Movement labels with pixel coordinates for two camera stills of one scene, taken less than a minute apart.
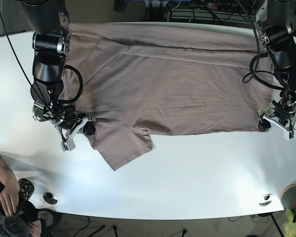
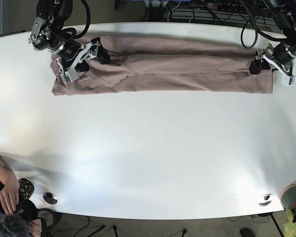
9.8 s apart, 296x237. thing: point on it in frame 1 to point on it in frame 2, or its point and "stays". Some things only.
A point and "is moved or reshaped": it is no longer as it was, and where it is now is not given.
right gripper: x=68 y=143 to x=69 y=58
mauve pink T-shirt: x=128 y=81 is moved or reshaped
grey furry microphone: x=12 y=226 stays
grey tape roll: x=292 y=195 stays
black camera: x=27 y=212 stays
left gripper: x=285 y=116 to x=279 y=57
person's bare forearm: x=2 y=173 stays
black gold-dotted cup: x=26 y=190 stays
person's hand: x=9 y=196 stays
